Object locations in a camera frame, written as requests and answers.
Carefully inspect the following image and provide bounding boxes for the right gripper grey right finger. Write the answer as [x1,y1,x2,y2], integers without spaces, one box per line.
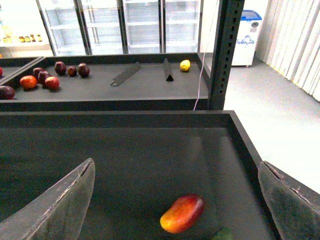
[258,161,320,240]

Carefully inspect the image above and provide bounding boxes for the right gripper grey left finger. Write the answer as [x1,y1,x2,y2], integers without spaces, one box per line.
[0,158,96,240]

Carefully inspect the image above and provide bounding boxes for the red apple front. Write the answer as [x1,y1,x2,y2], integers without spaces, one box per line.
[44,76,60,91]

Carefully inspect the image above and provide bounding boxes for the dark purple apple far left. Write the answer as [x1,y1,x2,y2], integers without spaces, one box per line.
[0,85,16,100]

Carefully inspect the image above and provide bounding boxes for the dark red apple middle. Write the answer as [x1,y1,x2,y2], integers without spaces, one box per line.
[37,70,52,86]

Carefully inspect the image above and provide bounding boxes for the small dark red apple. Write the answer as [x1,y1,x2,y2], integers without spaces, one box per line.
[67,66,78,77]

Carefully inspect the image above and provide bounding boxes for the dark red apple behind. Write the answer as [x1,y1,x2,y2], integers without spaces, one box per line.
[32,67,45,80]

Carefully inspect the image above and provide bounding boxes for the dark red apple rear right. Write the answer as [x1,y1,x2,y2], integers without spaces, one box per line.
[78,63,90,78]

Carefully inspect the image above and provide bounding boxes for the dark red apple rear left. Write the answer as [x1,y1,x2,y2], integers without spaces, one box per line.
[54,61,67,76]

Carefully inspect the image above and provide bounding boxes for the dark green avocado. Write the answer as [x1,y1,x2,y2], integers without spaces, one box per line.
[211,227,234,240]

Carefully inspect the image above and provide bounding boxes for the near black display tray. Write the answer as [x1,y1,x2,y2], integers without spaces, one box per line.
[0,111,280,240]

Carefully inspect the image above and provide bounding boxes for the black display tray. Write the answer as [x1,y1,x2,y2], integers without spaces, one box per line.
[0,53,209,112]
[0,111,280,240]

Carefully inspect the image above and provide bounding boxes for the red yellow mango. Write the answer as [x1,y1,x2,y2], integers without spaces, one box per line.
[159,194,205,234]

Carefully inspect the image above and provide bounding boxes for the orange red tomato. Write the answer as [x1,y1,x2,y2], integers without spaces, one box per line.
[19,75,38,90]

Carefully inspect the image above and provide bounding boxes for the far black display tray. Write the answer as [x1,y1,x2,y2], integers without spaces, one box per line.
[0,53,209,112]

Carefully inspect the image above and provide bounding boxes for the flat black divider bar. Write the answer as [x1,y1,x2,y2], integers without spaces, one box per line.
[111,61,141,87]

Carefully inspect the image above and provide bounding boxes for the white vertical blind curtain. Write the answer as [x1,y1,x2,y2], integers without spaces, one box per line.
[255,0,320,101]

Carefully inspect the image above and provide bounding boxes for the black triangular divider bar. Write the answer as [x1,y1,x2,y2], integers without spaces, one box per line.
[163,58,174,82]

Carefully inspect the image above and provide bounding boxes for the yellow lemon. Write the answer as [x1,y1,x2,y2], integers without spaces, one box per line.
[180,59,191,73]

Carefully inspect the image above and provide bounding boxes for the jars on shelf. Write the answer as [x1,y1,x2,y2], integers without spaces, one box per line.
[1,34,37,44]

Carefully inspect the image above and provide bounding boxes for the glass door display fridge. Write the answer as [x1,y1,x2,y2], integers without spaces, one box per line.
[37,0,203,56]

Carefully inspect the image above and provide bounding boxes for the white blue chest freezer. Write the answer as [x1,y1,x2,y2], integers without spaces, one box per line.
[232,10,262,67]

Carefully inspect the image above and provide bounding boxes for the thin pink cable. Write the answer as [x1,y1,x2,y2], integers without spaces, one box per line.
[192,0,222,111]

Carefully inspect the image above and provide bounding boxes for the black metal rack post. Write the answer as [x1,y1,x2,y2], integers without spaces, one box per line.
[207,0,245,110]

